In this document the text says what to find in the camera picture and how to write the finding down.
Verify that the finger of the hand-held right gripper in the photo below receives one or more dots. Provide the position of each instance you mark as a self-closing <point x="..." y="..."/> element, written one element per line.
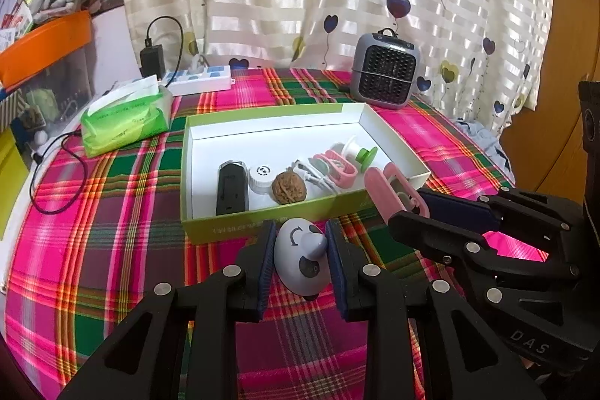
<point x="436" y="236"/>
<point x="459" y="210"/>

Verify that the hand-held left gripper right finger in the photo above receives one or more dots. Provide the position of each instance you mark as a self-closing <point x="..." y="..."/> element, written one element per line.
<point x="337" y="271"/>

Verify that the green and white spool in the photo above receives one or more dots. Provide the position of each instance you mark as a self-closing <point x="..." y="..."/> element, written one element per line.
<point x="363" y="152"/>

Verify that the black rectangular device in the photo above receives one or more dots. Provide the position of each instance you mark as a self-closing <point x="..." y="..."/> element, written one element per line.
<point x="232" y="189"/>

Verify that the grey mini heater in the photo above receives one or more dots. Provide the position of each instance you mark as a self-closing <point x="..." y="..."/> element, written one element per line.
<point x="386" y="69"/>

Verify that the clear storage container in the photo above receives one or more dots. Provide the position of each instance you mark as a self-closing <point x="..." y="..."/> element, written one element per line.
<point x="61" y="90"/>

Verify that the pink and green plaid tablecloth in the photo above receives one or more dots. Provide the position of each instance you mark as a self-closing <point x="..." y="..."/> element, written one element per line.
<point x="117" y="240"/>

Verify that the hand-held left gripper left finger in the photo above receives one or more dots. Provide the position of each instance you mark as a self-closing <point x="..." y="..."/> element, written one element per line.
<point x="265" y="271"/>

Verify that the white and blue power strip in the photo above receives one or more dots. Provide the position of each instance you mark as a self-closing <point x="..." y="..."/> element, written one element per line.
<point x="201" y="82"/>

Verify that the brown walnut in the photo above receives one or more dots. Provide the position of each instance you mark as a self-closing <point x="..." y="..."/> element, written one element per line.
<point x="289" y="190"/>

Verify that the white bottle cap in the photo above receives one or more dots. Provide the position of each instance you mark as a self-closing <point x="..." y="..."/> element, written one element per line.
<point x="261" y="172"/>

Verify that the green tissue pack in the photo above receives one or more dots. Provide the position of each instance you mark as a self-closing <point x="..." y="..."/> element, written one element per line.
<point x="126" y="121"/>

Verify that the green and white cardboard box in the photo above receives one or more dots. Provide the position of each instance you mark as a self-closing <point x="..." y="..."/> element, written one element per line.
<point x="206" y="224"/>

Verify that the white plug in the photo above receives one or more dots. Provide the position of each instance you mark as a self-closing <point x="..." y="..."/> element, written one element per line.
<point x="198" y="62"/>

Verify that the blue-grey cloth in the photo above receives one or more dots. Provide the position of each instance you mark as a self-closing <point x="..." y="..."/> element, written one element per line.
<point x="487" y="140"/>

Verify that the white panda toy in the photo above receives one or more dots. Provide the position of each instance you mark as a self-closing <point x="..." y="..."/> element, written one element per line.
<point x="295" y="262"/>

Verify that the black charger adapter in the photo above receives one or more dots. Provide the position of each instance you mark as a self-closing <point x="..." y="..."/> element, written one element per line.
<point x="152" y="61"/>

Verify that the pink solid clip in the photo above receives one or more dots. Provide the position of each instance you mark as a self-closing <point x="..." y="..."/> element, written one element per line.
<point x="386" y="194"/>

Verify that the colourful paper packets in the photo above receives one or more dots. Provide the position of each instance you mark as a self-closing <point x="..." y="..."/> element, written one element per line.
<point x="14" y="20"/>

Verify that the yellow box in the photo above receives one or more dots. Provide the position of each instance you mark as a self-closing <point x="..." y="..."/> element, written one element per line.
<point x="9" y="179"/>

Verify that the orange container lid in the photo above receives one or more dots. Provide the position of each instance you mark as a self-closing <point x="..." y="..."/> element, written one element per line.
<point x="44" y="44"/>

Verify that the brown wooden panel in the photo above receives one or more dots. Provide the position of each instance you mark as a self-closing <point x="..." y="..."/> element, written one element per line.
<point x="572" y="30"/>

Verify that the pink open-frame clip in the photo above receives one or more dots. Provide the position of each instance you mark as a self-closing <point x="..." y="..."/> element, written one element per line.
<point x="344" y="172"/>

